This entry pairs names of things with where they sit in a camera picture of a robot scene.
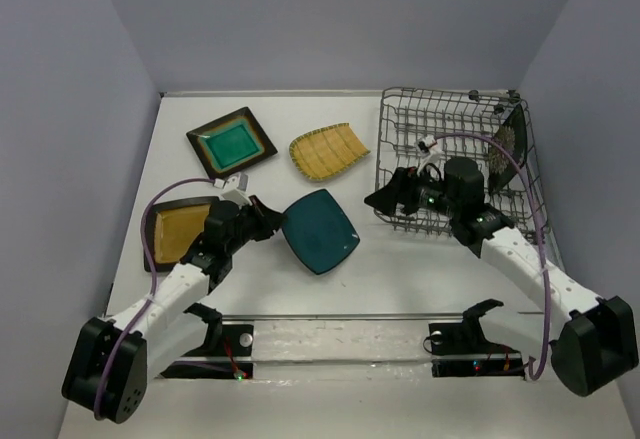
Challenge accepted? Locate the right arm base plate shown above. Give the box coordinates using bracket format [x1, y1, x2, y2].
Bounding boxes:
[422, 321, 527, 378]

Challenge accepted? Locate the green yellow woven-pattern plate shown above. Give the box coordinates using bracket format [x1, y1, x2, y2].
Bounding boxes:
[289, 123, 370, 182]

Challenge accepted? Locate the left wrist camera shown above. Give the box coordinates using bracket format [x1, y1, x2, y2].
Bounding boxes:
[221, 172, 250, 207]

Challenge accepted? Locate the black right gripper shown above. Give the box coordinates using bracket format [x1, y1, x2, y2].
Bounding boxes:
[364, 162, 461, 218]

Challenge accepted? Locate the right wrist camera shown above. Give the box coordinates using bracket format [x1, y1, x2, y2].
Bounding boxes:
[416, 135, 443, 166]

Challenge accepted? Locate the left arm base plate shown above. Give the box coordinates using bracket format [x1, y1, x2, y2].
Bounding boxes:
[160, 323, 254, 381]

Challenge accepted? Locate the grey wire dish rack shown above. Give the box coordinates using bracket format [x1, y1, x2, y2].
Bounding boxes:
[374, 87, 557, 259]

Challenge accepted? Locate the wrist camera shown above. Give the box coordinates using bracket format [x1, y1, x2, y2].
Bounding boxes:
[221, 172, 250, 207]
[416, 135, 443, 166]

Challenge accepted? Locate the black plate with green centre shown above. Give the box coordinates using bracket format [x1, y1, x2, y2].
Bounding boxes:
[186, 107, 278, 179]

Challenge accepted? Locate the black floral square plate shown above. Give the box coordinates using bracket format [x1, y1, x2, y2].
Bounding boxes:
[486, 104, 528, 195]

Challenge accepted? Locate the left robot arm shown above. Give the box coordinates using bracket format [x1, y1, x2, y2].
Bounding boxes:
[61, 196, 286, 424]

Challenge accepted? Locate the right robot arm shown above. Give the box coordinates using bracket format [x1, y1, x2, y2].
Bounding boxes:
[364, 157, 639, 397]

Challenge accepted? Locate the black plate with yellow centre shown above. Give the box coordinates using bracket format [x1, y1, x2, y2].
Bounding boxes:
[144, 196, 217, 272]

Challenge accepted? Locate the dark teal square plate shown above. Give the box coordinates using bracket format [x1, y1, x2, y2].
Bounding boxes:
[282, 189, 360, 275]

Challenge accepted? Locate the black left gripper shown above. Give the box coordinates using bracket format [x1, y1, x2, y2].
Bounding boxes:
[225, 195, 286, 256]

